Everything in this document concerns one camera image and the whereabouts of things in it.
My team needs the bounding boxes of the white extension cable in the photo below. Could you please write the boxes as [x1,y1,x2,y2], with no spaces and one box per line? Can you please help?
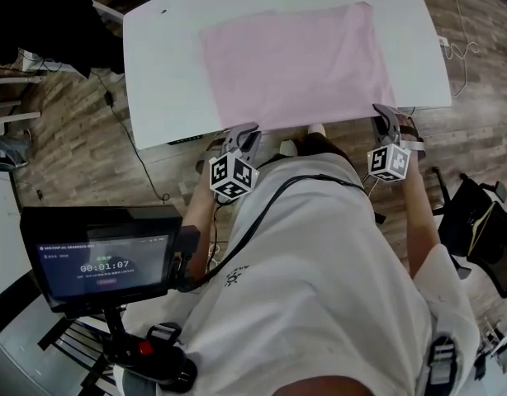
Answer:
[438,0,482,99]

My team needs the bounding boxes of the pink robe garment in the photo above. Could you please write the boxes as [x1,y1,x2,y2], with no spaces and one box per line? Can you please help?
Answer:
[197,0,400,134]

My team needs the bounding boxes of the black floor cable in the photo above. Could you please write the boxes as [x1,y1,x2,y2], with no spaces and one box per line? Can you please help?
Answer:
[93,69,171,205]

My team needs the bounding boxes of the person's white t-shirt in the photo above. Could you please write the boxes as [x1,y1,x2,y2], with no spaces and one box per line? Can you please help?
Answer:
[121,153,481,396]

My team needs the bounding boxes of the black under-table control box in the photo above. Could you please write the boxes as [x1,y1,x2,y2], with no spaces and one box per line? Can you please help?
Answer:
[165,133,204,147]

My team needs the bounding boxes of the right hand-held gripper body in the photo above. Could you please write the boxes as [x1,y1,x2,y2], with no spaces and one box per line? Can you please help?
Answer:
[366,136,412,184]

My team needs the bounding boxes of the black metal frame chair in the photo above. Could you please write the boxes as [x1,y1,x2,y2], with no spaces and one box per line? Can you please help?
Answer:
[0,270,118,391]

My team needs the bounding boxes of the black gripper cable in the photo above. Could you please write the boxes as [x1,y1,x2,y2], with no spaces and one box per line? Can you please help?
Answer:
[207,198,230,271]
[362,175,381,200]

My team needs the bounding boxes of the black monitor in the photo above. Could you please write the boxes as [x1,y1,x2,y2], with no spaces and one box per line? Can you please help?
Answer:
[19,204,201,314]

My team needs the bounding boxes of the grey harness strap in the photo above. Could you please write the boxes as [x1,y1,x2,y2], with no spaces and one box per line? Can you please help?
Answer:
[428,335,460,396]

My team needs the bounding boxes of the person's left forearm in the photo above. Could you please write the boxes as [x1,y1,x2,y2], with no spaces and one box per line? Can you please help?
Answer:
[181,178,218,281]

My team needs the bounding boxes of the black monitor mount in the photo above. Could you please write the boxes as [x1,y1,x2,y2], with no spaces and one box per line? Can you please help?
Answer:
[99,302,200,388]

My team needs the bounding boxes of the person's right hand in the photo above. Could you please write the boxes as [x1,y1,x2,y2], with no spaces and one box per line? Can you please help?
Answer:
[396,112,427,161]

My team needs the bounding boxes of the black bag yellow trim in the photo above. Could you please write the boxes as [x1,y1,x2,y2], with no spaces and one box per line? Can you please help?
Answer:
[465,199,507,264]

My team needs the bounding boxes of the person's left hand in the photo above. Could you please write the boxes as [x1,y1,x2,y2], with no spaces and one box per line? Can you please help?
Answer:
[194,134,226,175]

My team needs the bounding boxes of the person's right forearm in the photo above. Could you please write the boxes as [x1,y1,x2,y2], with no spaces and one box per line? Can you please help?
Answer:
[400,170,441,276]

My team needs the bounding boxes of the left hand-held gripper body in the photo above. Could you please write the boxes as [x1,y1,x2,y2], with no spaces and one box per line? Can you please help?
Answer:
[207,136,263,203]

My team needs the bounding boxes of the black chest cable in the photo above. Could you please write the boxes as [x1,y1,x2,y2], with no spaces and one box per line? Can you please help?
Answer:
[178,173,365,293]

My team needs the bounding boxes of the person's dark trousers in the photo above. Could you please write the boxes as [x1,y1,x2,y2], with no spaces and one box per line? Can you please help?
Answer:
[293,131,354,167]

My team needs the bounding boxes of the black office chair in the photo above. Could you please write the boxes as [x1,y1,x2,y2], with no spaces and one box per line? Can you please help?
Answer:
[429,166,507,301]

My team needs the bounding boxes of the large white table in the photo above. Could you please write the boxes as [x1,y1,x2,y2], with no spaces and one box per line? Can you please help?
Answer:
[121,0,453,151]

